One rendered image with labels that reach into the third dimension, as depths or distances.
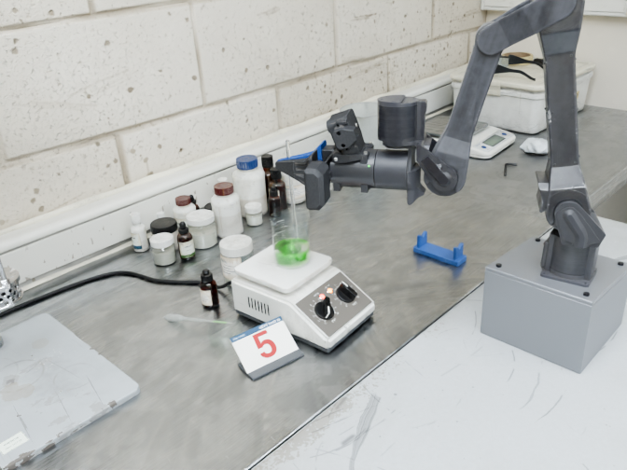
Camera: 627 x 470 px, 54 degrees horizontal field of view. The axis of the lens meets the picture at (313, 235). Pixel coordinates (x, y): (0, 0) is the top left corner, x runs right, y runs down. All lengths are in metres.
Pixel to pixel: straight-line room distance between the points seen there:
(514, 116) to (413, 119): 1.06
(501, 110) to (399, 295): 0.97
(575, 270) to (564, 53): 0.29
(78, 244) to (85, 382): 0.39
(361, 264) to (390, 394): 0.36
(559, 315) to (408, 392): 0.23
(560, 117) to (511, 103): 1.05
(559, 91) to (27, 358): 0.85
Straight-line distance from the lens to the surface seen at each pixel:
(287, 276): 0.98
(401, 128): 0.86
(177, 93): 1.39
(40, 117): 1.25
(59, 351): 1.05
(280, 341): 0.95
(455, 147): 0.86
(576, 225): 0.88
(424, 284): 1.11
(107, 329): 1.09
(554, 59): 0.85
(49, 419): 0.93
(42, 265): 1.27
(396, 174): 0.87
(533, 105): 1.88
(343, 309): 0.98
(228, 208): 1.28
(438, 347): 0.97
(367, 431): 0.83
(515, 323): 0.96
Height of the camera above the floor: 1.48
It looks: 27 degrees down
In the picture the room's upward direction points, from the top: 4 degrees counter-clockwise
